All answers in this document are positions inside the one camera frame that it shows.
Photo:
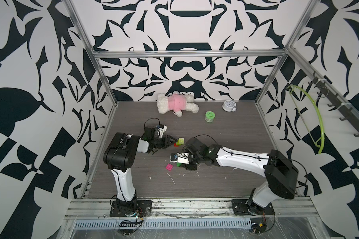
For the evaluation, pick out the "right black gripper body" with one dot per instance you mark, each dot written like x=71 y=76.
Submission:
x=197 y=157

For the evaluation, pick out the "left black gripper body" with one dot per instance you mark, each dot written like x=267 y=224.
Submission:
x=159 y=142

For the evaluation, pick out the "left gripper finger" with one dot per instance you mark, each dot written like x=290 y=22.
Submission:
x=170 y=139
x=165 y=145

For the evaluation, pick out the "yellow-green lego brick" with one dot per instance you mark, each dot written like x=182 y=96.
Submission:
x=181 y=141

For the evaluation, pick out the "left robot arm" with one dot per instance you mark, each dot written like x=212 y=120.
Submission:
x=120 y=156

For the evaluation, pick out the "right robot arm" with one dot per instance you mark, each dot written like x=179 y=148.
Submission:
x=280 y=174

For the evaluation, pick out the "pink lego brick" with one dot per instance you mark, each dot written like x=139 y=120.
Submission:
x=169 y=167

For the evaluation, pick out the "white teddy bear pink shirt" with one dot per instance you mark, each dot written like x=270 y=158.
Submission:
x=177 y=103

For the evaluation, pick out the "green lidded jar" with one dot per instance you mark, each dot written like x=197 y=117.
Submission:
x=209 y=116

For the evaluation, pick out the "white alarm clock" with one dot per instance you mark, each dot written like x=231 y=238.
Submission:
x=229 y=106

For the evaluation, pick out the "green toy bow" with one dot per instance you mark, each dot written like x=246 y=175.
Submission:
x=310 y=115

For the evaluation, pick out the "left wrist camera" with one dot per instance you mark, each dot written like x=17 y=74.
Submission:
x=154 y=132

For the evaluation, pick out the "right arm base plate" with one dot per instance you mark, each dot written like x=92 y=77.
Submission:
x=242 y=207

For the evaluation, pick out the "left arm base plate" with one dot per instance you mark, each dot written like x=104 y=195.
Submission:
x=128 y=209

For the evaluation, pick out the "black wall hook rack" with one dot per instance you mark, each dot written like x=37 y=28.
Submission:
x=338 y=102

